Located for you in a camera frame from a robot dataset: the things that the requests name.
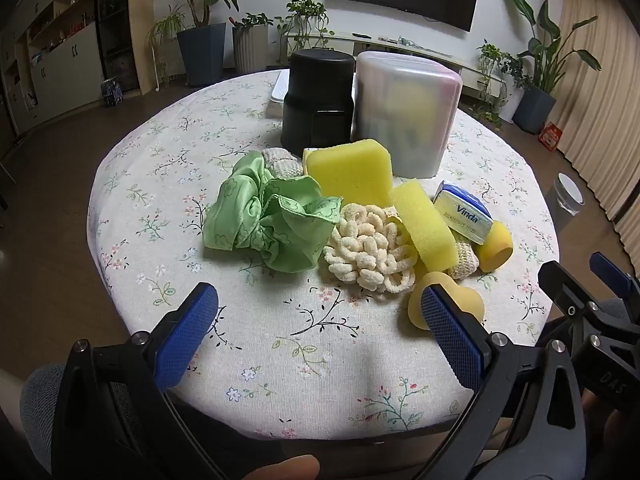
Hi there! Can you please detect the person's left hand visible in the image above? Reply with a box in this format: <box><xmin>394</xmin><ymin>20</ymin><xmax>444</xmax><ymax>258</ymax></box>
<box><xmin>244</xmin><ymin>454</ymin><xmax>321</xmax><ymax>480</ymax></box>

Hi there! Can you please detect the red carton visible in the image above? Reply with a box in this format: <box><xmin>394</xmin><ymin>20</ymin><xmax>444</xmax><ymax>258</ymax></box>
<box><xmin>538</xmin><ymin>122</ymin><xmax>563</xmax><ymax>151</ymax></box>

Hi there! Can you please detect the dark blue planter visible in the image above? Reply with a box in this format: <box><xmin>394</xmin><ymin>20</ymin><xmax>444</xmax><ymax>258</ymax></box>
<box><xmin>512</xmin><ymin>85</ymin><xmax>557</xmax><ymax>135</ymax></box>
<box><xmin>176</xmin><ymin>22</ymin><xmax>227</xmax><ymax>87</ymax></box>

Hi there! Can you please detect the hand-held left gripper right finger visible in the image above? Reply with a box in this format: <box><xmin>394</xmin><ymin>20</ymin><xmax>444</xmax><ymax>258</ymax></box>
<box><xmin>420</xmin><ymin>283</ymin><xmax>588</xmax><ymax>480</ymax></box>

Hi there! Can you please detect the large rounded yellow sponge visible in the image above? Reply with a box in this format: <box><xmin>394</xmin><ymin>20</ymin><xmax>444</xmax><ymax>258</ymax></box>
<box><xmin>305</xmin><ymin>138</ymin><xmax>393</xmax><ymax>207</ymax></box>

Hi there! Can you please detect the white wall cabinet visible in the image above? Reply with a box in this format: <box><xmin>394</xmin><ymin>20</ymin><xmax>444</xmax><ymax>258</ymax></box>
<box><xmin>0</xmin><ymin>0</ymin><xmax>106</xmax><ymax>136</ymax></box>

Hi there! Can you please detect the trailing vine plant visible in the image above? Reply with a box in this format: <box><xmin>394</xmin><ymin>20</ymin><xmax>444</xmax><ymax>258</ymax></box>
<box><xmin>275</xmin><ymin>0</ymin><xmax>336</xmax><ymax>63</ymax></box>

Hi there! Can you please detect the blue toy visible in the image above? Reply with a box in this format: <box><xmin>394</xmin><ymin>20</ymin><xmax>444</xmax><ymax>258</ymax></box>
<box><xmin>101</xmin><ymin>77</ymin><xmax>123</xmax><ymax>108</ymax></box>

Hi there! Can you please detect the green microfibre cloth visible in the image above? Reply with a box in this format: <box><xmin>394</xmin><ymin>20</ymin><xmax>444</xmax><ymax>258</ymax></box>
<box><xmin>202</xmin><ymin>152</ymin><xmax>343</xmax><ymax>273</ymax></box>

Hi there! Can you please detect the lined trash bin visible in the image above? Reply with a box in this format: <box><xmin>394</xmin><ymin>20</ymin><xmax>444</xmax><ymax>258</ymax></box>
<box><xmin>547</xmin><ymin>173</ymin><xmax>585</xmax><ymax>231</ymax></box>

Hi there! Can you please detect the dark glass cabinet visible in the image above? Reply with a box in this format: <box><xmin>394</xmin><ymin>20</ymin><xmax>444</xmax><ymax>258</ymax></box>
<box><xmin>95</xmin><ymin>0</ymin><xmax>138</xmax><ymax>93</ymax></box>

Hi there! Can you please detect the round yellow sponge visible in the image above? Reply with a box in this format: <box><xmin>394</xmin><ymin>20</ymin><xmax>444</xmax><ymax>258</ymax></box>
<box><xmin>472</xmin><ymin>223</ymin><xmax>515</xmax><ymax>273</ymax></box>

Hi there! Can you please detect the white plastic tray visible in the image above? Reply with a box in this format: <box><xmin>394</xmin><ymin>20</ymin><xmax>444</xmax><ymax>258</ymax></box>
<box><xmin>268</xmin><ymin>71</ymin><xmax>292</xmax><ymax>117</ymax></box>

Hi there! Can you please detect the translucent plastic container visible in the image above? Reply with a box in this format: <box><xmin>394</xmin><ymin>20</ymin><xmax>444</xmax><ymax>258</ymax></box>
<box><xmin>350</xmin><ymin>51</ymin><xmax>462</xmax><ymax>180</ymax></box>

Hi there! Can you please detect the beige curtain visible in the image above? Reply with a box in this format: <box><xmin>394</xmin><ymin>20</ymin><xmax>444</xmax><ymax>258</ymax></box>
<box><xmin>545</xmin><ymin>0</ymin><xmax>640</xmax><ymax>251</ymax></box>

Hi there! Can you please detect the spider plant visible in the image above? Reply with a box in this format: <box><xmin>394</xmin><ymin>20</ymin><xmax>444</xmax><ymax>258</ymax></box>
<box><xmin>145</xmin><ymin>5</ymin><xmax>187</xmax><ymax>61</ymax></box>

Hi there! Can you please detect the rectangular yellow sponge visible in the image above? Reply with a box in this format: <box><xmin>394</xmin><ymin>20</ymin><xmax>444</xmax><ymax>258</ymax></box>
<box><xmin>390</xmin><ymin>184</ymin><xmax>461</xmax><ymax>267</ymax></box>

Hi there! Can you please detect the black cylindrical container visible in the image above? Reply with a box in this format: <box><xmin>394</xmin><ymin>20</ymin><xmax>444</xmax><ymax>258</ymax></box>
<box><xmin>281</xmin><ymin>49</ymin><xmax>357</xmax><ymax>150</ymax></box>

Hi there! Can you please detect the person's right hand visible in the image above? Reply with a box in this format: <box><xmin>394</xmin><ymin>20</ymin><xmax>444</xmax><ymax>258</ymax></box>
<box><xmin>580</xmin><ymin>391</ymin><xmax>640</xmax><ymax>480</ymax></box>

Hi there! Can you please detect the white plant pot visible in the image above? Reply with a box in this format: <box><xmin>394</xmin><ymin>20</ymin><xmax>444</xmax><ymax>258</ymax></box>
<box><xmin>497</xmin><ymin>85</ymin><xmax>524</xmax><ymax>123</ymax></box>

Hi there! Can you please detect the beige knitted cloth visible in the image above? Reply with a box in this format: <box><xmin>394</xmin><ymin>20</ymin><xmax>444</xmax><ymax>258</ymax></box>
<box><xmin>445</xmin><ymin>240</ymin><xmax>481</xmax><ymax>281</ymax></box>
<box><xmin>262</xmin><ymin>147</ymin><xmax>305</xmax><ymax>180</ymax></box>

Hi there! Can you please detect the bird-of-paradise plant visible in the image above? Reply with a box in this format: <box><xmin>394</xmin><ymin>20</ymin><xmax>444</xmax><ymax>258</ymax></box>
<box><xmin>502</xmin><ymin>0</ymin><xmax>602</xmax><ymax>93</ymax></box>

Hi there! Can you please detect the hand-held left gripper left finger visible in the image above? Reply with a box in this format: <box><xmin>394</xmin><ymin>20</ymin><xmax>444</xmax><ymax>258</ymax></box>
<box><xmin>51</xmin><ymin>281</ymin><xmax>223</xmax><ymax>480</ymax></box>

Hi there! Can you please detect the small green houseplant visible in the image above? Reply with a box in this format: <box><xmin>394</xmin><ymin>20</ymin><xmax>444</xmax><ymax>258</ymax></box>
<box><xmin>230</xmin><ymin>12</ymin><xmax>274</xmax><ymax>31</ymax></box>

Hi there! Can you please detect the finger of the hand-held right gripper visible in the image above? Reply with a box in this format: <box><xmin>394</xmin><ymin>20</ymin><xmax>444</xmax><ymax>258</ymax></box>
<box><xmin>537</xmin><ymin>260</ymin><xmax>640</xmax><ymax>397</ymax></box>
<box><xmin>589</xmin><ymin>252</ymin><xmax>640</xmax><ymax>306</ymax></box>

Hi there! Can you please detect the cream looped chenille scrubber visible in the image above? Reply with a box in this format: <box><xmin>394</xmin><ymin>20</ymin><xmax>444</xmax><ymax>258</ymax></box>
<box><xmin>323</xmin><ymin>203</ymin><xmax>418</xmax><ymax>296</ymax></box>

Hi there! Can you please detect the person's left leg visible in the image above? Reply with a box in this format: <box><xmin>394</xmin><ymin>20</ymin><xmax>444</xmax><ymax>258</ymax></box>
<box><xmin>20</xmin><ymin>364</ymin><xmax>151</xmax><ymax>480</ymax></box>

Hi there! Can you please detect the blue white tissue packet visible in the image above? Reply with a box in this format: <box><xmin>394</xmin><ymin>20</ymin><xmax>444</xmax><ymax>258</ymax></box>
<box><xmin>432</xmin><ymin>181</ymin><xmax>495</xmax><ymax>240</ymax></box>

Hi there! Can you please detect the small bushy houseplant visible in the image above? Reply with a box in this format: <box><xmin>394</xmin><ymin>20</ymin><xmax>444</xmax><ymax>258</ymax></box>
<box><xmin>475</xmin><ymin>42</ymin><xmax>531</xmax><ymax>128</ymax></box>

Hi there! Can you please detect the floral tablecloth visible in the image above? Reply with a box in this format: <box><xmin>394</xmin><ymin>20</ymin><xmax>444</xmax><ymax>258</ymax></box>
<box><xmin>86</xmin><ymin>69</ymin><xmax>561</xmax><ymax>443</ymax></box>

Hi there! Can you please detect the heart-shaped yellow sponge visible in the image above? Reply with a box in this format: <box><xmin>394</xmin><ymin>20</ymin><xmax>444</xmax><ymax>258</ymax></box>
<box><xmin>407</xmin><ymin>270</ymin><xmax>486</xmax><ymax>331</ymax></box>

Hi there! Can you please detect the white ribbed planter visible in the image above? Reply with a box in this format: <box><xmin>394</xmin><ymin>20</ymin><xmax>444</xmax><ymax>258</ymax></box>
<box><xmin>232</xmin><ymin>24</ymin><xmax>271</xmax><ymax>75</ymax></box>

